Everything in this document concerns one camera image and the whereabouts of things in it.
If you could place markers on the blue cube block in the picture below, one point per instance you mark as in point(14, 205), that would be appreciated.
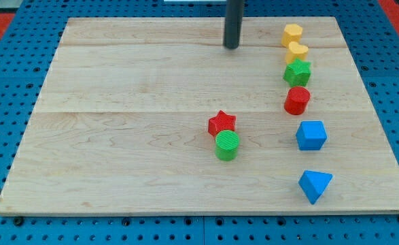
point(311, 135)

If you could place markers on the green cylinder block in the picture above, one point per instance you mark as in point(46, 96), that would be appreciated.
point(226, 145)

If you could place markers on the blue triangle block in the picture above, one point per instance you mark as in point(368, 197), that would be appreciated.
point(313, 184)

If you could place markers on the green star block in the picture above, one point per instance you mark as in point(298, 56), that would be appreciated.
point(297, 73)

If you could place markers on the red cylinder block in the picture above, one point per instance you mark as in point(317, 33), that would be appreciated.
point(297, 100)

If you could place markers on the yellow hexagon block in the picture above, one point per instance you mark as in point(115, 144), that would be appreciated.
point(291, 33)

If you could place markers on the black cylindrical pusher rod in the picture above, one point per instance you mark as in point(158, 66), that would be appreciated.
point(232, 23)

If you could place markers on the yellow heart block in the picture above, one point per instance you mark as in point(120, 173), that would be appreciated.
point(296, 51)

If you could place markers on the red star block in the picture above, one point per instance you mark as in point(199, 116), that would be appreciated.
point(220, 122)

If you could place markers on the wooden board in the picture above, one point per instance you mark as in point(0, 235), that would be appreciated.
point(120, 125)

